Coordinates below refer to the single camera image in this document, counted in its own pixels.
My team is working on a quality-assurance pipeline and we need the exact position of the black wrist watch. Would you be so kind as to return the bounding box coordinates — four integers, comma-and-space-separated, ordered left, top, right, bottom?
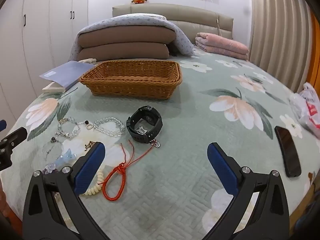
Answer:
126, 106, 163, 144

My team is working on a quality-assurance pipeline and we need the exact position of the cream bead bracelet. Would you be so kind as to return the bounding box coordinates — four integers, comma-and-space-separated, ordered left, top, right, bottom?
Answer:
84, 169, 105, 197

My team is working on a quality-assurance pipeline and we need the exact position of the beige curtain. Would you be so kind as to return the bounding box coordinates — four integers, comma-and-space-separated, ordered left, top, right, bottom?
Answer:
249, 0, 313, 93

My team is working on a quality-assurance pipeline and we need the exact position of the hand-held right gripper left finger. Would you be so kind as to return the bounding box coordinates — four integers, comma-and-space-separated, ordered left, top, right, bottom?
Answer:
22, 141, 110, 240

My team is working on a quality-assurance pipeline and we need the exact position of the clear crystal bead bracelet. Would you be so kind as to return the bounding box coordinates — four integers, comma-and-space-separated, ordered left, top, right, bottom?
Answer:
94, 117, 125, 137

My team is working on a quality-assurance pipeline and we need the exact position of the light blue flower hair clip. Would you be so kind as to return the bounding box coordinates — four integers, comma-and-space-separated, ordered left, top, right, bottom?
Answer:
54, 148, 78, 168

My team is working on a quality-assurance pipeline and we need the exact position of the beige padded headboard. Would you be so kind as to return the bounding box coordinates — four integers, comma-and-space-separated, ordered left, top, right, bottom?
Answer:
112, 3, 234, 45

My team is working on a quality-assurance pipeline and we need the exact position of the thin silver bracelet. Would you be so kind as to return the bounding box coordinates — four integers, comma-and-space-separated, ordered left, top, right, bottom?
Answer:
42, 136, 64, 162

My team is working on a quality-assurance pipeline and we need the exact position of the green floral bedspread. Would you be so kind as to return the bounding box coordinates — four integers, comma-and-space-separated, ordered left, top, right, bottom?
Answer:
0, 44, 320, 240

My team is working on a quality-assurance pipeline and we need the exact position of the brown wicker basket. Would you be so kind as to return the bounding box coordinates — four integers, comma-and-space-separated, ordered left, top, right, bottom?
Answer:
78, 60, 183, 100

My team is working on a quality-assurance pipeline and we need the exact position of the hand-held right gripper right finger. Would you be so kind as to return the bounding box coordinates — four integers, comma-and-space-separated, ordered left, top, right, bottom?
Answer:
200, 142, 290, 240

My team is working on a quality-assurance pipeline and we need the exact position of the silver chain bracelet with charm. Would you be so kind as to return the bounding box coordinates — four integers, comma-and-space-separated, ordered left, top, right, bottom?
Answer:
55, 117, 93, 139

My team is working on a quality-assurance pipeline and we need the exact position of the white wardrobe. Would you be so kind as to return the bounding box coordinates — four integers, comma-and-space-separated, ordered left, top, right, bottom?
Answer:
0, 0, 90, 130

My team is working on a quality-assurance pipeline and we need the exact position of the red cord bracelet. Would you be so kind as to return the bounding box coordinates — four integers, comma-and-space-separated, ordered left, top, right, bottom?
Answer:
102, 139, 162, 202

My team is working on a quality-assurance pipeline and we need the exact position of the brown pillow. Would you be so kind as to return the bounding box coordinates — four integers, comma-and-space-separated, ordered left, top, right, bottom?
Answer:
77, 42, 170, 62
78, 25, 177, 48

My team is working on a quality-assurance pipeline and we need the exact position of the blue cover book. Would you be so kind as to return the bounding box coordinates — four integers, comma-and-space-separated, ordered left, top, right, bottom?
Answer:
39, 60, 96, 93

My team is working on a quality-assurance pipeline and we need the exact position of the black smartphone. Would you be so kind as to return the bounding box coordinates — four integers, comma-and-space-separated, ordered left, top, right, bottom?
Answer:
274, 125, 302, 178

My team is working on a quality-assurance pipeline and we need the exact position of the white plastic bag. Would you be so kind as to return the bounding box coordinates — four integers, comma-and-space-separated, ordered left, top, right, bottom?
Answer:
289, 82, 320, 140

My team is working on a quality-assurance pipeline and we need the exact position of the orange curtain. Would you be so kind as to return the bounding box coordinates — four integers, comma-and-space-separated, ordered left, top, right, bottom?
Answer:
305, 12, 320, 90

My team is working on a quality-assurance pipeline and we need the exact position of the pink folded blanket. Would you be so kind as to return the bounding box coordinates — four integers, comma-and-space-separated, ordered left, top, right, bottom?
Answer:
195, 32, 250, 61

